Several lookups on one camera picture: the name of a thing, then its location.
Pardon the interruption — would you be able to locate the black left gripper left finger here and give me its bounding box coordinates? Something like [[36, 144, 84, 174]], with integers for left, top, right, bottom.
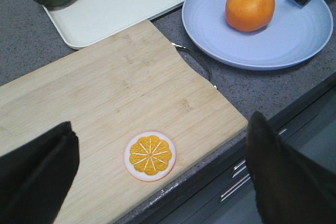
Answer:
[[1, 122, 80, 223]]

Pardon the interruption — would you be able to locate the wooden cutting board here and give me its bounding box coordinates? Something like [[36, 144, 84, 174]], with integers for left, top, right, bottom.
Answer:
[[1, 21, 247, 223]]

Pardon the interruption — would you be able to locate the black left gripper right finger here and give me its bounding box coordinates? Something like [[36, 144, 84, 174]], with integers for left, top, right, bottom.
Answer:
[[246, 112, 335, 223]]

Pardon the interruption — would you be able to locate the cream rectangular tray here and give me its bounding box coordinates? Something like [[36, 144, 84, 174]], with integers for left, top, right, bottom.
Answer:
[[45, 0, 184, 49]]

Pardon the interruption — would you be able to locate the metal cutting board handle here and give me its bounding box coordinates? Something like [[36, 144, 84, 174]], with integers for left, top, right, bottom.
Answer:
[[171, 42, 218, 89]]

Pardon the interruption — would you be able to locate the orange slice coaster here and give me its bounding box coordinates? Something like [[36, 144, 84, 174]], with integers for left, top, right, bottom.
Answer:
[[124, 131, 176, 182]]

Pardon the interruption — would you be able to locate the orange mandarin fruit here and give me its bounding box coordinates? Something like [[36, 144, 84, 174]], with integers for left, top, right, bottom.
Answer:
[[225, 0, 276, 32]]

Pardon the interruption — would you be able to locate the light blue round plate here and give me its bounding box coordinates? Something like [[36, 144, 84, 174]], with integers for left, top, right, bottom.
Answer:
[[182, 0, 333, 70]]

